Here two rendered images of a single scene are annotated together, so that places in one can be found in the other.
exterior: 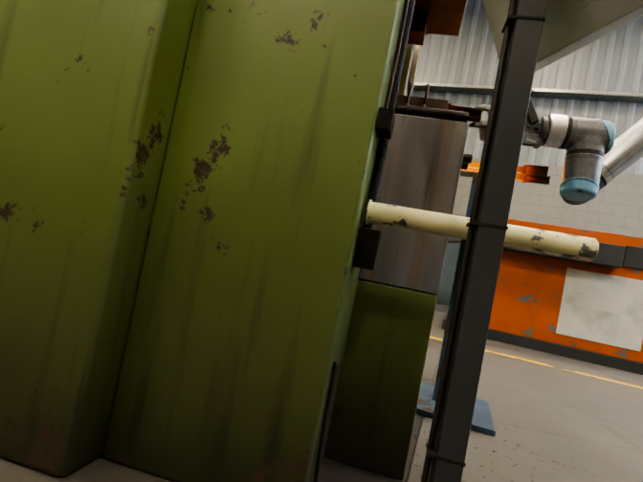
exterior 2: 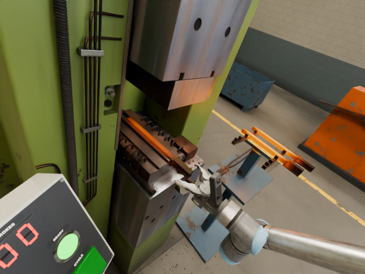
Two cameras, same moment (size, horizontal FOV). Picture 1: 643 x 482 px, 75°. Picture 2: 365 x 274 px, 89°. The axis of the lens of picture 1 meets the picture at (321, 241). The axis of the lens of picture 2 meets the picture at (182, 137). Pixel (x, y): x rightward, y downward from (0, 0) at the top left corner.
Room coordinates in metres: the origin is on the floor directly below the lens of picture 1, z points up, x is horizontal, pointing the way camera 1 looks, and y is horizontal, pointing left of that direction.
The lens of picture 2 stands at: (0.66, -0.49, 1.54)
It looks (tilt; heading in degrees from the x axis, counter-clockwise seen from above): 34 degrees down; 20
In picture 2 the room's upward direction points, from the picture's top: 20 degrees clockwise
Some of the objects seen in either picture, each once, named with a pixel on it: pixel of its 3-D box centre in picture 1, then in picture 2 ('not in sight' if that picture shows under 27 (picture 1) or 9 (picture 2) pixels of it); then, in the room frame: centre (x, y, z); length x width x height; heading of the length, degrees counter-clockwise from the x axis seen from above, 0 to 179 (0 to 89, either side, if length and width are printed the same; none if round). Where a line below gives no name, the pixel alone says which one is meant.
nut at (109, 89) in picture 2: not in sight; (109, 98); (1.04, -0.09, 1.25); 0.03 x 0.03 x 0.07; 79
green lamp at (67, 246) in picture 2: not in sight; (67, 246); (0.75, -0.31, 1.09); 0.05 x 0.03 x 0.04; 169
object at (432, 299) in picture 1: (325, 347); (128, 213); (1.30, -0.08, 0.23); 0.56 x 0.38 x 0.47; 79
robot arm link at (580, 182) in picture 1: (580, 176); (236, 245); (1.16, -0.67, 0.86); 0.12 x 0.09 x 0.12; 152
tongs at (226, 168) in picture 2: not in sight; (240, 158); (1.89, -0.55, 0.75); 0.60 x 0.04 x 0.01; 165
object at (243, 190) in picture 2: not in sight; (241, 174); (1.74, -0.60, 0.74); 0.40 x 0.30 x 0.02; 162
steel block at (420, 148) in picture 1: (353, 202); (137, 171); (1.30, -0.08, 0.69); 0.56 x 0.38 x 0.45; 79
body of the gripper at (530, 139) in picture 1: (521, 129); (209, 198); (1.18, -0.50, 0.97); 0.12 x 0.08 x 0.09; 79
